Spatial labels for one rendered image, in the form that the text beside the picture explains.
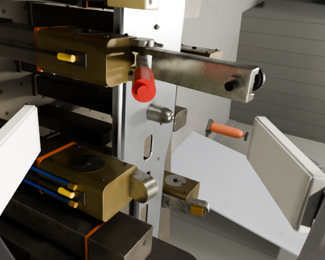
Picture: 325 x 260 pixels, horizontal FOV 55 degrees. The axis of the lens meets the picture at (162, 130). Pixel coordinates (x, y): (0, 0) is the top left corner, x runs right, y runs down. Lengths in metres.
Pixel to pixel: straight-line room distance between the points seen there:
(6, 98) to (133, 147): 0.30
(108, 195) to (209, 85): 0.19
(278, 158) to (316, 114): 4.82
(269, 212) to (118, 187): 2.83
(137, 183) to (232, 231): 2.98
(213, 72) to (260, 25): 4.40
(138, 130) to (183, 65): 0.24
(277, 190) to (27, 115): 0.14
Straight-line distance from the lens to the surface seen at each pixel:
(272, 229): 3.09
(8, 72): 0.73
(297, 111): 5.00
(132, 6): 0.42
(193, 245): 3.22
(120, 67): 0.40
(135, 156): 0.60
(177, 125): 0.76
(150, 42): 0.41
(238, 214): 3.04
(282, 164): 0.16
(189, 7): 0.73
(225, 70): 0.34
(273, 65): 4.83
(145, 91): 0.28
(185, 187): 0.84
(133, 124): 0.56
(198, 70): 0.36
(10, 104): 0.75
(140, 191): 0.45
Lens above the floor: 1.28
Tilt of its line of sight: 25 degrees down
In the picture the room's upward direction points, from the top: 106 degrees clockwise
